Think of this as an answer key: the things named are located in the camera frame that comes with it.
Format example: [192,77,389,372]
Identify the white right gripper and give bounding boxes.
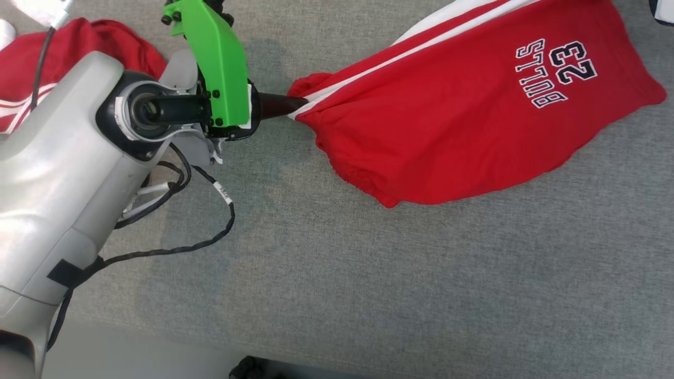
[649,0,674,27]

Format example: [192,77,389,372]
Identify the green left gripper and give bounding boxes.
[161,0,309,140]

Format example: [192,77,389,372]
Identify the red shorts with white stripes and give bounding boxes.
[287,0,667,209]

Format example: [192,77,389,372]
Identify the red shirt with white sleeves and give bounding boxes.
[0,17,168,135]

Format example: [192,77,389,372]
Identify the white tape strip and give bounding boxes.
[12,0,73,30]

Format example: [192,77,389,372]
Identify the black braided cable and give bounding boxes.
[46,143,236,352]

